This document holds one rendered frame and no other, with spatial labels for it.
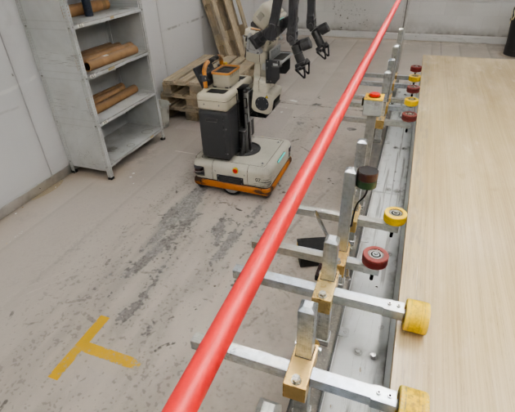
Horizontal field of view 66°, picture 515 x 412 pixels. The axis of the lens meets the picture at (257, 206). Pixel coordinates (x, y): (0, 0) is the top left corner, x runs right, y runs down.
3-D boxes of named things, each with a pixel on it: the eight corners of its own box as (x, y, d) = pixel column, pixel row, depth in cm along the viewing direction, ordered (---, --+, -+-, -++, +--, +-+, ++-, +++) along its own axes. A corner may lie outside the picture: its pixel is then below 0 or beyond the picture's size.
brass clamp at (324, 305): (308, 310, 104) (309, 296, 101) (320, 275, 115) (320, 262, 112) (331, 315, 102) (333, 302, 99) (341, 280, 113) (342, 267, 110)
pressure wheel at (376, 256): (356, 284, 128) (361, 257, 122) (360, 268, 134) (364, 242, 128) (382, 290, 126) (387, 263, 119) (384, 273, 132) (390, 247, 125)
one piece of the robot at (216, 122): (202, 170, 323) (190, 66, 276) (229, 143, 365) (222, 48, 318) (240, 176, 313) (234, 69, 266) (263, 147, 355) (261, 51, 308)
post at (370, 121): (352, 208, 180) (365, 114, 155) (354, 203, 184) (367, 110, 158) (363, 211, 179) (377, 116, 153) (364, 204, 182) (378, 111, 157)
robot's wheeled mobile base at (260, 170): (193, 185, 329) (190, 159, 315) (225, 153, 378) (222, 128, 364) (270, 199, 309) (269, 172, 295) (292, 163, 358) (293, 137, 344)
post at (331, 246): (313, 356, 126) (324, 239, 99) (316, 347, 129) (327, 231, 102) (324, 360, 125) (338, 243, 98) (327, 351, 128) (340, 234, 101)
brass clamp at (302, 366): (279, 396, 85) (279, 382, 82) (296, 345, 95) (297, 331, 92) (307, 405, 83) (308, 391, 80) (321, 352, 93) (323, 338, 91)
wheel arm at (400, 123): (333, 121, 235) (333, 114, 232) (334, 119, 237) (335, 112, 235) (410, 130, 222) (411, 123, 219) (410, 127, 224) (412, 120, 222)
